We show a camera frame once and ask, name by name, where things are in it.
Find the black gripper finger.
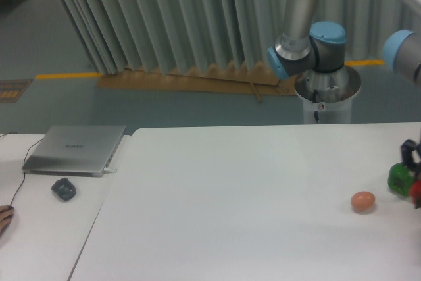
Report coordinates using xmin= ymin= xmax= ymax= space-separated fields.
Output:
xmin=400 ymin=139 xmax=418 ymax=171

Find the green bell pepper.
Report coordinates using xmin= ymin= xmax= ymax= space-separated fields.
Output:
xmin=387 ymin=163 xmax=415 ymax=197

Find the red bell pepper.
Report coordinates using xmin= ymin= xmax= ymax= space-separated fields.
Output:
xmin=409 ymin=180 xmax=421 ymax=209

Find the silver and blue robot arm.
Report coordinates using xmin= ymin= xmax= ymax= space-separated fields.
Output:
xmin=267 ymin=0 xmax=420 ymax=124

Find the person's hand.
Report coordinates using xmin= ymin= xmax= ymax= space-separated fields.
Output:
xmin=0 ymin=205 xmax=14 ymax=235

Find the brown egg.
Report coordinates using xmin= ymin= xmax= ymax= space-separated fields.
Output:
xmin=350 ymin=191 xmax=376 ymax=213

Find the white usb plug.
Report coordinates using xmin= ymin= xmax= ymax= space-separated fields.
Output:
xmin=103 ymin=168 xmax=117 ymax=174

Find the grey pleated curtain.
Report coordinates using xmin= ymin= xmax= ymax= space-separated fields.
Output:
xmin=41 ymin=0 xmax=421 ymax=76

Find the silver closed laptop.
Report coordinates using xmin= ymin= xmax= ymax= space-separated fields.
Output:
xmin=22 ymin=125 xmax=126 ymax=176

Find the dark grey round controller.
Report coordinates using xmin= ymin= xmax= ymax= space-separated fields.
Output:
xmin=51 ymin=178 xmax=77 ymax=202

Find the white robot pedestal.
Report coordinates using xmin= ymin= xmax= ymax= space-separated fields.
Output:
xmin=294 ymin=66 xmax=361 ymax=124

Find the black cable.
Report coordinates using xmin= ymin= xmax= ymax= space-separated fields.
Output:
xmin=0 ymin=132 xmax=47 ymax=208

